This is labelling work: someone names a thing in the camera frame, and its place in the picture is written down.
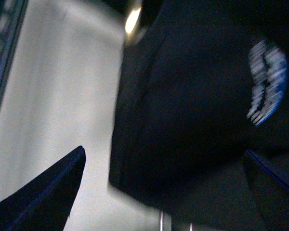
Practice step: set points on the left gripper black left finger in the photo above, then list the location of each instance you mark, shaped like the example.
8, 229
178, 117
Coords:
45, 203

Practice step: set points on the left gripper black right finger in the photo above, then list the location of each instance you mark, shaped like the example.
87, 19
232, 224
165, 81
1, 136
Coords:
268, 180

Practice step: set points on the black t-shirt blue white logo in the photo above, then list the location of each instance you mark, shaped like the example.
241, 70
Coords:
208, 81

